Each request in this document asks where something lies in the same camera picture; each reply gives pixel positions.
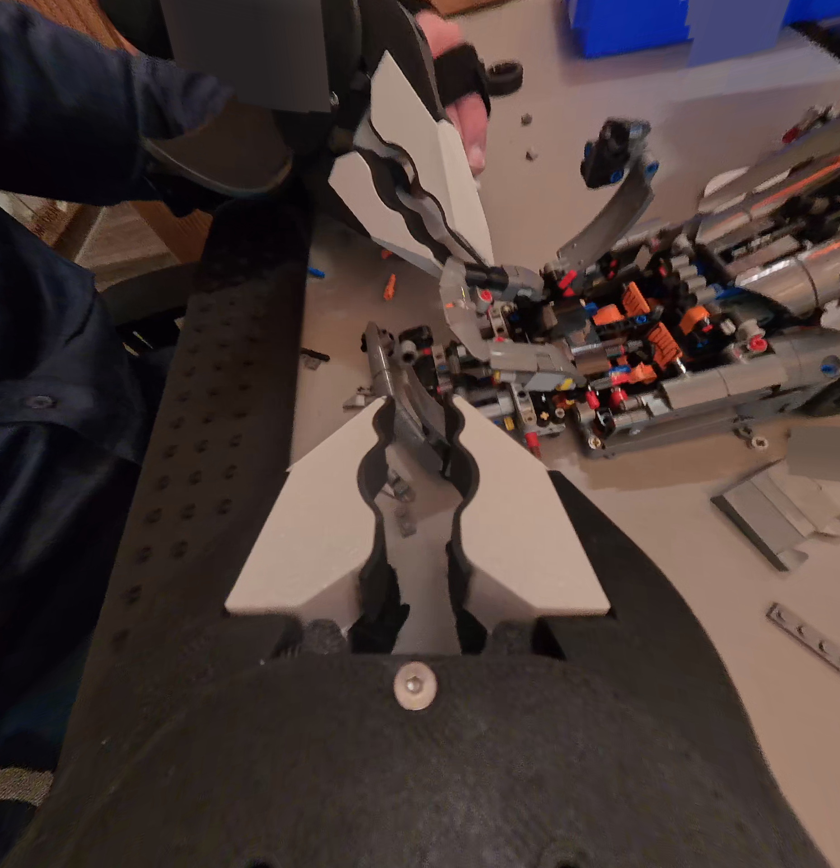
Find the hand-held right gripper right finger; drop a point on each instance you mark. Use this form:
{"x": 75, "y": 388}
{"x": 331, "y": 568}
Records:
{"x": 528, "y": 542}

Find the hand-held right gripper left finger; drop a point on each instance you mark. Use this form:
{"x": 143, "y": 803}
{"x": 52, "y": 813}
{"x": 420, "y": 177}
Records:
{"x": 298, "y": 542}

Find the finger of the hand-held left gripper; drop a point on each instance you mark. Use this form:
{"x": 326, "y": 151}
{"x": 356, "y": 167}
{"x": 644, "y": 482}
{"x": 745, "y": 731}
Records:
{"x": 440, "y": 169}
{"x": 372, "y": 203}

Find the grey lego panel strip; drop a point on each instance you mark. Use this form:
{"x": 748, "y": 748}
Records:
{"x": 406, "y": 400}

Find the grey lego car model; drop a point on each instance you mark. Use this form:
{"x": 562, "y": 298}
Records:
{"x": 664, "y": 366}

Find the person's left forearm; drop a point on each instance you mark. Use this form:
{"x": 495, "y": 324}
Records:
{"x": 67, "y": 102}

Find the orange lego pin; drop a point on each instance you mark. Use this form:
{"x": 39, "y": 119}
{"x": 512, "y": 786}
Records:
{"x": 390, "y": 287}

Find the grey lego connector assembly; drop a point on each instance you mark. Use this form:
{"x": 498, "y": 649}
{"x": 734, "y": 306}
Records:
{"x": 401, "y": 505}

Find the small black lego tyre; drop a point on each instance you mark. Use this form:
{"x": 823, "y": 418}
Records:
{"x": 504, "y": 76}

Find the grey lego slope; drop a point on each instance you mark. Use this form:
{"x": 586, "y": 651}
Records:
{"x": 357, "y": 398}

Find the grey lego tile panel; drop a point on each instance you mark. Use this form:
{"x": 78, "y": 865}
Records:
{"x": 772, "y": 515}

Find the dark perforated panel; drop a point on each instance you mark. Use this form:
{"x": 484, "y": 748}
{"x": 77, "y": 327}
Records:
{"x": 189, "y": 441}

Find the bright blue object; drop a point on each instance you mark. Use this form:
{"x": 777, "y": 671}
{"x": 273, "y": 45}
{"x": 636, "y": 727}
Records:
{"x": 630, "y": 24}

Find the person's dark blue clothing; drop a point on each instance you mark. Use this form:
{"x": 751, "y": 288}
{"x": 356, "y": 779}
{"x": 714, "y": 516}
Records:
{"x": 40, "y": 441}

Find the long thin grey studded plate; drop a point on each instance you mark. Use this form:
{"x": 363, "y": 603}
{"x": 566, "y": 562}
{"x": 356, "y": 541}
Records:
{"x": 813, "y": 641}

